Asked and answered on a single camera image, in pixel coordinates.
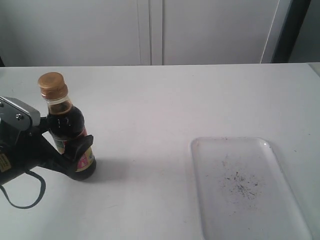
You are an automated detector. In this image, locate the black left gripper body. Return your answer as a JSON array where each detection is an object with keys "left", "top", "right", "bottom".
[{"left": 0, "top": 126, "right": 77, "bottom": 180}]

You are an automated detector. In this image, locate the dark soy sauce bottle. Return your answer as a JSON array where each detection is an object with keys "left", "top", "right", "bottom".
[{"left": 38, "top": 72, "right": 97, "bottom": 181}]

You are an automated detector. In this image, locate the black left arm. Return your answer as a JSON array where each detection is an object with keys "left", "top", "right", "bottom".
[{"left": 0, "top": 116, "right": 94, "bottom": 185}]

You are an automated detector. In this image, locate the white cabinet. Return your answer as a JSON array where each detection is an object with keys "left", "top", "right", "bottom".
[{"left": 0, "top": 0, "right": 291, "bottom": 67}]

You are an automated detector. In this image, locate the white plastic tray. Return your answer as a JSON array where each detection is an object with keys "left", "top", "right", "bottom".
[{"left": 190, "top": 137, "right": 313, "bottom": 240}]

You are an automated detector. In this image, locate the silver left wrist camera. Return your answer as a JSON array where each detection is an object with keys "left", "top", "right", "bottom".
[{"left": 0, "top": 96, "right": 41, "bottom": 144}]

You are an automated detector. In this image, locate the dark vertical post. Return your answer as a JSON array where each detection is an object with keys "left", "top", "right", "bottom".
[{"left": 271, "top": 0, "right": 311, "bottom": 64}]

